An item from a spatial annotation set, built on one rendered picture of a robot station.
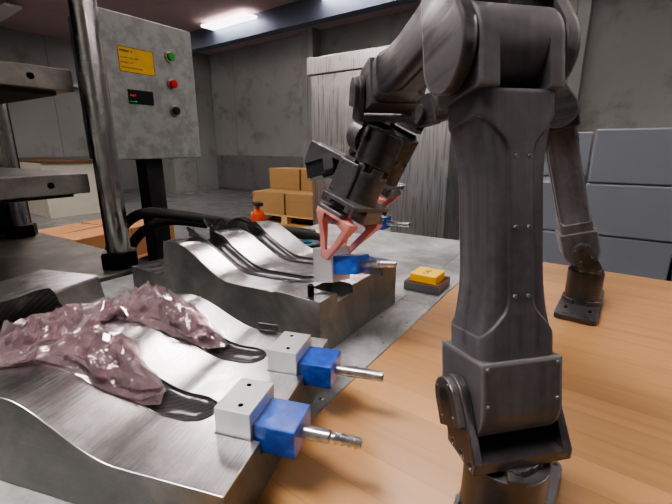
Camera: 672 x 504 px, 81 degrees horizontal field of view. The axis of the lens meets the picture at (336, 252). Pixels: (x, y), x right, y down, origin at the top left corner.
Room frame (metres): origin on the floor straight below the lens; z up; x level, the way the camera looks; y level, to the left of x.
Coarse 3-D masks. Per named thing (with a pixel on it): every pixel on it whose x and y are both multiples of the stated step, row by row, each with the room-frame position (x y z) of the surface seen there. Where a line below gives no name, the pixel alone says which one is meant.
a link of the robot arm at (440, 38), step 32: (448, 0) 0.31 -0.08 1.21; (480, 0) 0.37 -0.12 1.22; (512, 0) 0.37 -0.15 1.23; (544, 0) 0.32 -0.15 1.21; (416, 32) 0.42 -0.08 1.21; (448, 32) 0.31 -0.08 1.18; (576, 32) 0.30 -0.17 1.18; (384, 64) 0.50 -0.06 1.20; (416, 64) 0.43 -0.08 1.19; (448, 64) 0.30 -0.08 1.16; (384, 96) 0.51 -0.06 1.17; (416, 96) 0.52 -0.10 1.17
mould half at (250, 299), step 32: (192, 256) 0.69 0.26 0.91; (256, 256) 0.75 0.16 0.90; (192, 288) 0.69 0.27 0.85; (224, 288) 0.64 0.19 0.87; (256, 288) 0.60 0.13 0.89; (288, 288) 0.59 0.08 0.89; (384, 288) 0.70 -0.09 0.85; (256, 320) 0.60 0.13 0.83; (288, 320) 0.56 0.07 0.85; (320, 320) 0.53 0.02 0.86; (352, 320) 0.61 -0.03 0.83
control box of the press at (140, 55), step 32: (128, 32) 1.24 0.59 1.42; (160, 32) 1.33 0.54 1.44; (128, 64) 1.23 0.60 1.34; (160, 64) 1.32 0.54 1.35; (192, 64) 1.42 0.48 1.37; (128, 96) 1.22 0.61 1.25; (160, 96) 1.31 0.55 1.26; (192, 96) 1.41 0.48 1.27; (128, 128) 1.21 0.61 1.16; (160, 128) 1.30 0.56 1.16; (192, 128) 1.40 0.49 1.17; (160, 160) 1.34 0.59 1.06; (160, 192) 1.33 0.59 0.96; (160, 256) 1.31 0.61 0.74
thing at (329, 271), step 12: (336, 252) 0.59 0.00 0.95; (348, 252) 0.61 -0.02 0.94; (324, 264) 0.58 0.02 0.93; (336, 264) 0.57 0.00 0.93; (348, 264) 0.56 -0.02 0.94; (360, 264) 0.56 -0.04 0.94; (372, 264) 0.56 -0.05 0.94; (384, 264) 0.55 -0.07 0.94; (396, 264) 0.54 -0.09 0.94; (324, 276) 0.58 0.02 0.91; (336, 276) 0.58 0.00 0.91; (348, 276) 0.60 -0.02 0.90
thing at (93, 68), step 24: (72, 0) 1.02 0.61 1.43; (72, 24) 1.03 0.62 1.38; (96, 24) 1.04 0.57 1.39; (96, 48) 1.04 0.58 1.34; (96, 72) 1.03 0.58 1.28; (96, 96) 1.02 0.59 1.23; (0, 120) 1.41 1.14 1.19; (96, 120) 1.02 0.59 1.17; (0, 144) 1.40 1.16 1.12; (96, 144) 1.02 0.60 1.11; (96, 168) 1.02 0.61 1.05; (120, 192) 1.05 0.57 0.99; (24, 216) 1.42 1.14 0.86; (120, 216) 1.04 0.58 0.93; (120, 240) 1.03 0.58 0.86; (120, 264) 1.01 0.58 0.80
